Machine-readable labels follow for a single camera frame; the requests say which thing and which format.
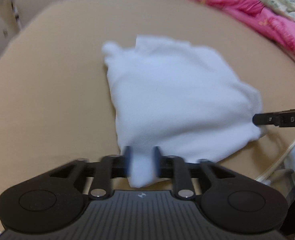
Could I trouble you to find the white small garment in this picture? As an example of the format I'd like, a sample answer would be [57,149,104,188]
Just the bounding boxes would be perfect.
[102,35,265,188]

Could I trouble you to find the pink floral quilt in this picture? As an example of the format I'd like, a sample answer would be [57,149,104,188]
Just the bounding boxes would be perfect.
[193,0,295,56]

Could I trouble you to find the wall power outlet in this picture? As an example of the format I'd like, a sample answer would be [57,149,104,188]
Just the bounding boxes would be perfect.
[3,29,8,37]

